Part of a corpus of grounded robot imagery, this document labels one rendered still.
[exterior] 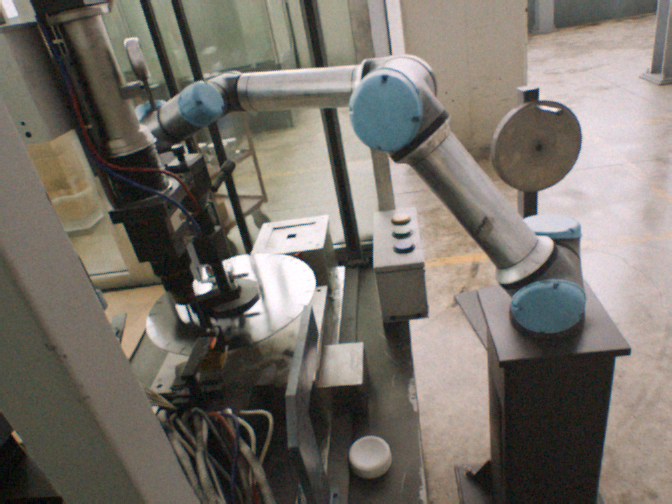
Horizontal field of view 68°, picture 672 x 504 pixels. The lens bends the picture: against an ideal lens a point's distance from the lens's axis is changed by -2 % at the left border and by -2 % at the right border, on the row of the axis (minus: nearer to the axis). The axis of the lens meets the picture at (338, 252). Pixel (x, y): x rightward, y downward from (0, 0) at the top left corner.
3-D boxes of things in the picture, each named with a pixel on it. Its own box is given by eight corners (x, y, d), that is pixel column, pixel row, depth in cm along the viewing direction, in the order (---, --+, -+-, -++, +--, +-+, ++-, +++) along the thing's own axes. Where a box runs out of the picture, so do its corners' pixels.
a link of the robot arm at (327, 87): (445, 42, 90) (216, 61, 108) (435, 54, 82) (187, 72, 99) (447, 106, 96) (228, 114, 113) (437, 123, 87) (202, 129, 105)
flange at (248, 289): (265, 279, 101) (262, 269, 99) (250, 313, 91) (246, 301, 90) (214, 283, 103) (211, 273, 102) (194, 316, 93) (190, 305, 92)
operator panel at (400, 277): (380, 260, 139) (373, 212, 132) (420, 256, 137) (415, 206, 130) (382, 323, 115) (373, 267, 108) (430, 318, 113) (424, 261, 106)
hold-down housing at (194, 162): (210, 252, 88) (172, 141, 78) (234, 251, 86) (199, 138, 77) (196, 269, 83) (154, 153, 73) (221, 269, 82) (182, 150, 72)
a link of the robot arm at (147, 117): (148, 94, 94) (122, 114, 99) (165, 148, 94) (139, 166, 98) (179, 99, 101) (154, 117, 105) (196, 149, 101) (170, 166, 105)
